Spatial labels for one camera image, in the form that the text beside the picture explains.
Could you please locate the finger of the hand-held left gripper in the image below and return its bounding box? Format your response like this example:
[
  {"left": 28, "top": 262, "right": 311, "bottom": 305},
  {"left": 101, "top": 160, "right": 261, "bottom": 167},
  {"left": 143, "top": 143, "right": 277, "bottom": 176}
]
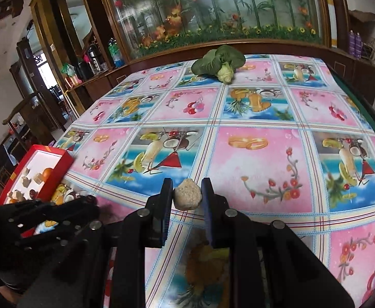
[
  {"left": 17, "top": 213, "right": 103, "bottom": 251},
  {"left": 1, "top": 195, "right": 99, "bottom": 228}
]

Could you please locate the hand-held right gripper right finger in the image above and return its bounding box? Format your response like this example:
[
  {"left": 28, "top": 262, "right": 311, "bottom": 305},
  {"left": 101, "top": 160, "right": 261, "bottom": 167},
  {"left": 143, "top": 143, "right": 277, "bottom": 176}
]
[{"left": 201, "top": 177, "right": 357, "bottom": 308}]

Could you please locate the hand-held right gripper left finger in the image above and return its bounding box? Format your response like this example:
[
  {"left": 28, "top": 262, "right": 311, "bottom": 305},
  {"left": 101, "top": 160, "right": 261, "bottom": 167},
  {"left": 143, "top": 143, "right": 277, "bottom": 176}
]
[{"left": 51, "top": 178, "right": 175, "bottom": 308}]

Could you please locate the red box with white inside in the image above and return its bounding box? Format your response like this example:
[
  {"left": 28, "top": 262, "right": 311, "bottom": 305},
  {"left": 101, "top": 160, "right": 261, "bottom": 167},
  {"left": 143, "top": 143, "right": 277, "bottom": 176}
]
[{"left": 0, "top": 145, "right": 76, "bottom": 238}]

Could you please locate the fruit-print tablecloth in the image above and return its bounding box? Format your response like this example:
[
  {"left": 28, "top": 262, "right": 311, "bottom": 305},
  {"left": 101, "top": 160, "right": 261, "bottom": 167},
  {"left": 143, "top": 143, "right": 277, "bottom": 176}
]
[{"left": 51, "top": 53, "right": 375, "bottom": 308}]

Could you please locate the green bok choy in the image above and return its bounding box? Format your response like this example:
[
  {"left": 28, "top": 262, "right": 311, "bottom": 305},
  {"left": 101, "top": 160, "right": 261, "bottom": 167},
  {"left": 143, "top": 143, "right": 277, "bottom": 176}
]
[{"left": 191, "top": 45, "right": 246, "bottom": 84}]

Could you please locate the dark thermos flask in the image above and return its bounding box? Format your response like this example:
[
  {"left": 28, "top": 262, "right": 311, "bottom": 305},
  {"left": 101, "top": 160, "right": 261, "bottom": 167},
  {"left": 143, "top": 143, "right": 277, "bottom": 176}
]
[{"left": 87, "top": 43, "right": 101, "bottom": 74}]

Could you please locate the green plastic bottle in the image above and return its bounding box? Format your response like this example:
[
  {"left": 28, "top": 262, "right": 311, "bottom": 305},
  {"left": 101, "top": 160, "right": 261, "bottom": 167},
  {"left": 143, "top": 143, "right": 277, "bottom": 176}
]
[{"left": 107, "top": 38, "right": 126, "bottom": 68}]

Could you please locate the glass cabinet with artificial plants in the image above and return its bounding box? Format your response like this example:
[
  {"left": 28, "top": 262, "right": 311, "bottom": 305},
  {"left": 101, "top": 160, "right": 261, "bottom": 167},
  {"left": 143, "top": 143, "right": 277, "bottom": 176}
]
[{"left": 78, "top": 0, "right": 340, "bottom": 62}]

